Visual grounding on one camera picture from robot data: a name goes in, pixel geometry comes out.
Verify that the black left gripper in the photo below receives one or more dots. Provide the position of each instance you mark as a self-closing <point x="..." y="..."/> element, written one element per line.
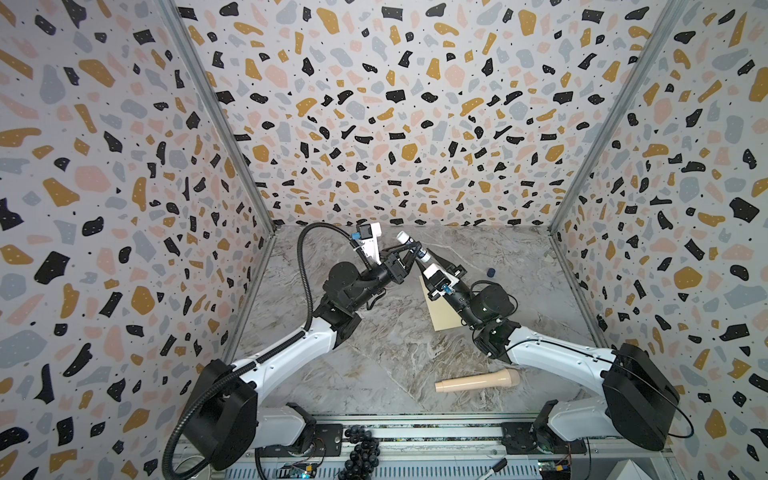
<point x="391" y="269"/>

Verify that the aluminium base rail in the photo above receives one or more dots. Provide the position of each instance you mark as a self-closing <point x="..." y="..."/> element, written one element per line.
<point x="453" y="446"/>

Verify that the aluminium corner post left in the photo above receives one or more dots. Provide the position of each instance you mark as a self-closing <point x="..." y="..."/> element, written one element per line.
<point x="181" y="39"/>

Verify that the black marker pen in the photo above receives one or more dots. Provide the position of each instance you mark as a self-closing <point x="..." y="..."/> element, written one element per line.
<point x="493" y="470"/>

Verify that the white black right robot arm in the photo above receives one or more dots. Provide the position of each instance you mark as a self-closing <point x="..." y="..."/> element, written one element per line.
<point x="630" y="397"/>

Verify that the cream paper envelope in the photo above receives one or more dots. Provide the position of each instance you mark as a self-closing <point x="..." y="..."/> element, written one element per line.
<point x="443" y="317"/>

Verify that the blue white glue stick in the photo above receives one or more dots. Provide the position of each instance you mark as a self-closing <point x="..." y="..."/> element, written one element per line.
<point x="422" y="254"/>

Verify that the aluminium corner post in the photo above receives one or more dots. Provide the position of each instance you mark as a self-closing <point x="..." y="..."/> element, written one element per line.
<point x="669" y="16"/>
<point x="181" y="39"/>

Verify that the aluminium corner post right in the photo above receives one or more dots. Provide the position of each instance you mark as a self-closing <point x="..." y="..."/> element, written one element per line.
<point x="669" y="16"/>

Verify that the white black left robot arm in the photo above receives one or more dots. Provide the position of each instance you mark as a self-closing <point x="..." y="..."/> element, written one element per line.
<point x="223" y="418"/>

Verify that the beige toy microphone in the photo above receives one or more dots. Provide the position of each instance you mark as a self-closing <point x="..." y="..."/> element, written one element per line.
<point x="505" y="378"/>

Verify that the black bead cluster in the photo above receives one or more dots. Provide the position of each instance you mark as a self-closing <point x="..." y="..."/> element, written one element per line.
<point x="364" y="457"/>

